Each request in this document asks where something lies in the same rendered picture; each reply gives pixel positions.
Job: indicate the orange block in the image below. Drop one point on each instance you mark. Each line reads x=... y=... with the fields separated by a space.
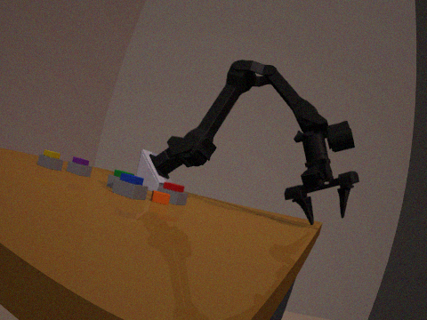
x=160 y=197

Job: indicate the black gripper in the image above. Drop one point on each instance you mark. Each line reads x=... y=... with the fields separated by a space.
x=299 y=193

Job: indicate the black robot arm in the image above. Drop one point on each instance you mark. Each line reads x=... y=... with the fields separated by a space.
x=196 y=147

